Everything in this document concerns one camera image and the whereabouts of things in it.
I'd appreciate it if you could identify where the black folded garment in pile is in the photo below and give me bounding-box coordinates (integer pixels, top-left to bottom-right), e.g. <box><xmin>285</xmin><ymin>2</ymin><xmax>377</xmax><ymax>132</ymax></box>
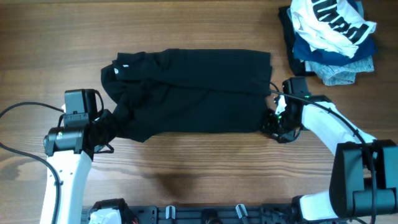
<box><xmin>278</xmin><ymin>6</ymin><xmax>315</xmax><ymax>77</ymax></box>

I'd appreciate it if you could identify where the navy blue folded garment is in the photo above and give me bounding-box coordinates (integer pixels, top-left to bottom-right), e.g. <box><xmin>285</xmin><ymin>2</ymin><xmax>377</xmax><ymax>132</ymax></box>
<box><xmin>293</xmin><ymin>1</ymin><xmax>377</xmax><ymax>66</ymax></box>

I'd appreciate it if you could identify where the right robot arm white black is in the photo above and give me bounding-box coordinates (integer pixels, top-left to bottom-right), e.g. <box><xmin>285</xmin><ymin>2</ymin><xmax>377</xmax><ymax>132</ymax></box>
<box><xmin>260</xmin><ymin>93</ymin><xmax>397</xmax><ymax>223</ymax></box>

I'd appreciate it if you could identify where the white t-shirt black lettering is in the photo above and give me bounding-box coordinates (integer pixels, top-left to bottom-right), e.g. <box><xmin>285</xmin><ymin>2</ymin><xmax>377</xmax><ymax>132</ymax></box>
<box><xmin>290</xmin><ymin>0</ymin><xmax>377</xmax><ymax>58</ymax></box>

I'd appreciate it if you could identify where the grey denim folded garment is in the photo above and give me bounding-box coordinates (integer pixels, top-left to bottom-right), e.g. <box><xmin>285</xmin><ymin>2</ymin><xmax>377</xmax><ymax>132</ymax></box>
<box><xmin>304</xmin><ymin>56</ymin><xmax>374</xmax><ymax>86</ymax></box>

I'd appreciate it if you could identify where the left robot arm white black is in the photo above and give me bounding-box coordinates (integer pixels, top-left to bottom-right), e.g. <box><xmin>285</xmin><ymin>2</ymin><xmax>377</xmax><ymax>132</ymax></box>
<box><xmin>40</xmin><ymin>110</ymin><xmax>118</xmax><ymax>223</ymax></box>

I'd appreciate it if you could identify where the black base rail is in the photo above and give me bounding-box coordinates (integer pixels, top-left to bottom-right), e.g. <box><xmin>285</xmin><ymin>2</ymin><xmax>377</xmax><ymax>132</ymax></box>
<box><xmin>81</xmin><ymin>198</ymin><xmax>308</xmax><ymax>224</ymax></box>

